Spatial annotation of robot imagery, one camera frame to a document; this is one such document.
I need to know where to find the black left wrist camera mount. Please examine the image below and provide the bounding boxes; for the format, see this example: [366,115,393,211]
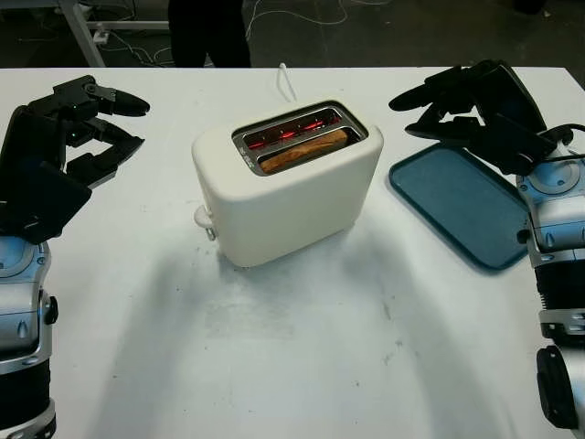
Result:
[0,159,92,243]

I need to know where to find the white metal table frame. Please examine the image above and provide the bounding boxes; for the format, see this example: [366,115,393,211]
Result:
[58,0,173,69]

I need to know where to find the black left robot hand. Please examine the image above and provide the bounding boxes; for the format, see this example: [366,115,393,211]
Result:
[0,75,151,202]

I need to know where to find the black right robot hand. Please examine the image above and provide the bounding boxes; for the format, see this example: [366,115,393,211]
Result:
[388,59,548,138]

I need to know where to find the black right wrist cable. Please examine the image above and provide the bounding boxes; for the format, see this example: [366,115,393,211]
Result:
[538,125,585,161]

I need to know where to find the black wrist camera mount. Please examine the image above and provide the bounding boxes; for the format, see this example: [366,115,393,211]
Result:
[0,159,92,243]
[477,113,557,177]

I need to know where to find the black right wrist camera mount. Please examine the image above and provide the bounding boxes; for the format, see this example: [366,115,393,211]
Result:
[477,113,557,177]

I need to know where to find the blue plastic tray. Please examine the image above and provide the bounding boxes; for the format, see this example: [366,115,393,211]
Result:
[388,140,531,275]

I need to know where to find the white tangled floor cable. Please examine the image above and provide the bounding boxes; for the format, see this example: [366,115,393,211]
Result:
[107,31,175,68]

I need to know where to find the cream white two-slot toaster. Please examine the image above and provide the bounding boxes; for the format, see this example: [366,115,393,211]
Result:
[191,98,385,269]

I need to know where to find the browned toast slice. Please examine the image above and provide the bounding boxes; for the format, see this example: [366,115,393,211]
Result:
[261,129,349,174]

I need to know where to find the white toaster power cord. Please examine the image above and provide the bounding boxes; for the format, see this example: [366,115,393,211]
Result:
[275,62,297,104]

